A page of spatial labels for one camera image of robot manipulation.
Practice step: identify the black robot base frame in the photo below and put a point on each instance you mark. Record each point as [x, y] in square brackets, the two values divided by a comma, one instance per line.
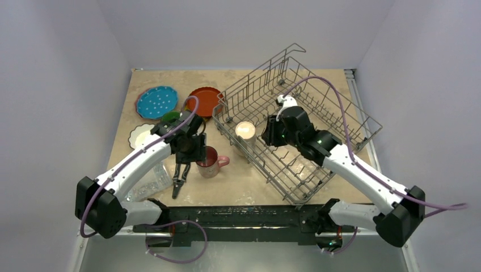
[307, 225]

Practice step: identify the blue polka dot plate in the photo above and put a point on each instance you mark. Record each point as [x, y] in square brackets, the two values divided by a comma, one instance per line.
[155, 102]

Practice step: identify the aluminium rail right side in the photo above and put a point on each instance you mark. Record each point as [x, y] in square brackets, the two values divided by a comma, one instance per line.
[408, 254]

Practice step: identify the grey wire dish rack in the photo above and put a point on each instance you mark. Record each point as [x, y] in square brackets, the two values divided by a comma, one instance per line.
[278, 108]

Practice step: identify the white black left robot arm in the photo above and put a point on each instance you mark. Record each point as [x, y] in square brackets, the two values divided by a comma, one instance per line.
[99, 202]

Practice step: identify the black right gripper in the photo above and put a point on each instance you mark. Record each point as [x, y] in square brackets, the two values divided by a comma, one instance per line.
[269, 132]

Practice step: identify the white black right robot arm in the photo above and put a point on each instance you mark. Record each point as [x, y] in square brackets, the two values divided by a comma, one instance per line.
[396, 211]

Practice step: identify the green interior mushroom mug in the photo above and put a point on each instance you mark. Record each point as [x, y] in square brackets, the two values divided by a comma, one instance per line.
[171, 116]

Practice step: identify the pink ghost pattern mug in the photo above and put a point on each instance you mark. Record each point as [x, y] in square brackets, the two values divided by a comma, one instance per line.
[212, 164]

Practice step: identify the orange fluted plate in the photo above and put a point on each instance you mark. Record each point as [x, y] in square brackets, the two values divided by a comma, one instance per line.
[209, 98]

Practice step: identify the tall cream seahorse cup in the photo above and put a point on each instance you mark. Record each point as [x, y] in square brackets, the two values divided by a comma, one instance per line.
[245, 133]

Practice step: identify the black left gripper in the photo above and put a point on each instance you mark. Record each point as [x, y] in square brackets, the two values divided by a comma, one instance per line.
[198, 154]

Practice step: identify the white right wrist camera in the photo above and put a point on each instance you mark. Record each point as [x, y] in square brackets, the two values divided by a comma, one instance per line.
[286, 102]

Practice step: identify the clear plastic screw box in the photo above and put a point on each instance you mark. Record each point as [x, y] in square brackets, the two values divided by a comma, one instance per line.
[156, 180]

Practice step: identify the black grey wire stripper pliers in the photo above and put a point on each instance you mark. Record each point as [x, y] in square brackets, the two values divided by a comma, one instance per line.
[180, 178]

